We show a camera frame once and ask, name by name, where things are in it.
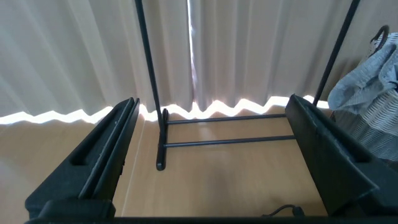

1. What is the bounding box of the white laundry basket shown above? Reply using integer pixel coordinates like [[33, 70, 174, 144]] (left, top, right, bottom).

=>
[[329, 24, 398, 162]]

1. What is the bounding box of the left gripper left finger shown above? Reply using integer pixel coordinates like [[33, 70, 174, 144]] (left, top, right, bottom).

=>
[[24, 97, 141, 218]]

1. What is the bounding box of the black clothes rack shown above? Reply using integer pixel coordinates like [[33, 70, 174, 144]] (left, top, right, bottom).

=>
[[134, 0, 361, 171]]

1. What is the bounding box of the pale grey garment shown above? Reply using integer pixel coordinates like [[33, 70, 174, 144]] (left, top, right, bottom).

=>
[[327, 42, 398, 114]]

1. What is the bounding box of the beige curtain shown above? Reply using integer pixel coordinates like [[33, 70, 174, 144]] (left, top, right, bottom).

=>
[[0, 0, 398, 125]]

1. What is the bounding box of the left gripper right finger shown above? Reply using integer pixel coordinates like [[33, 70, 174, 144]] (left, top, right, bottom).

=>
[[285, 94, 398, 217]]

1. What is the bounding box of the black cable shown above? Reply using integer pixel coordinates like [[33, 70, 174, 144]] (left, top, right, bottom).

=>
[[261, 204, 305, 218]]

